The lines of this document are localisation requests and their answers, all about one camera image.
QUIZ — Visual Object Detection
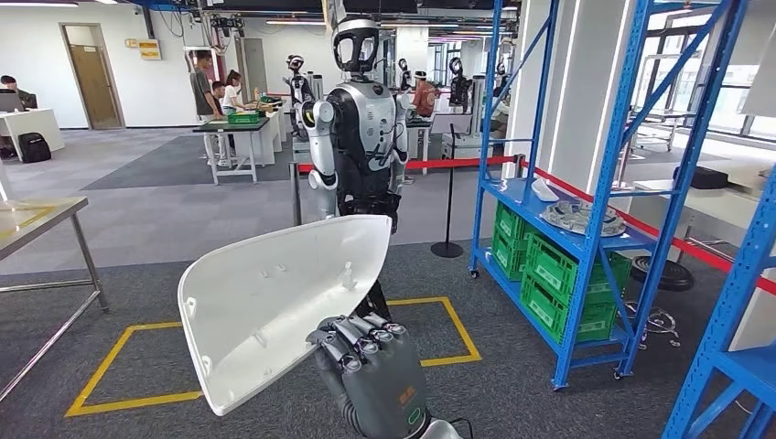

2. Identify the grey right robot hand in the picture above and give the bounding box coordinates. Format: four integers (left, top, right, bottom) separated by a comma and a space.
306, 312, 433, 439

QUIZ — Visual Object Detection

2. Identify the white car mirror cover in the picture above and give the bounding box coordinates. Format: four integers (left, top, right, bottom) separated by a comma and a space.
531, 177, 561, 204
177, 214, 394, 418

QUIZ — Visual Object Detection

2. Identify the blue steel shelf rack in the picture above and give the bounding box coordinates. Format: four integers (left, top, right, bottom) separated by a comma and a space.
468, 0, 753, 392
661, 163, 776, 439

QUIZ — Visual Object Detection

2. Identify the black barrier stanchion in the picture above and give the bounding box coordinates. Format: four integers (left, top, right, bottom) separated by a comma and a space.
289, 160, 303, 229
430, 123, 466, 260
630, 224, 696, 294

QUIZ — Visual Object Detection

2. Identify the red barrier belt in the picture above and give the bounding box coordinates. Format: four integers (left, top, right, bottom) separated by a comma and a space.
296, 155, 776, 298

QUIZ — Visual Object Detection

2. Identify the silver wheel hubcap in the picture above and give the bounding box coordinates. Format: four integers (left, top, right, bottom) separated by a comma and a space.
540, 199, 628, 239

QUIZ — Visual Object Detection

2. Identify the dark top table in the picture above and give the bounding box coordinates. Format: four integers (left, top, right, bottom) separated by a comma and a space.
192, 116, 272, 186

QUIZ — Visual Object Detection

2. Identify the black case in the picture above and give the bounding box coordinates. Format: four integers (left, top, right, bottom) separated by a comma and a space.
673, 166, 730, 191

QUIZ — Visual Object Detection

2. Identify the white table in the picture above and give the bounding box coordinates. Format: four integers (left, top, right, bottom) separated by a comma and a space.
627, 162, 776, 353

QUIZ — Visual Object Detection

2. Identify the brown door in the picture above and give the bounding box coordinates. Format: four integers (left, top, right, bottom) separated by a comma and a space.
59, 23, 126, 131

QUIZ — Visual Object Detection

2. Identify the black backpack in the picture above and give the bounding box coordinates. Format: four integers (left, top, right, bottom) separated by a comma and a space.
16, 132, 53, 165

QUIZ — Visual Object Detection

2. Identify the white office desk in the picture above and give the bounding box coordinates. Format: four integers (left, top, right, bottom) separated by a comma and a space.
0, 107, 66, 162

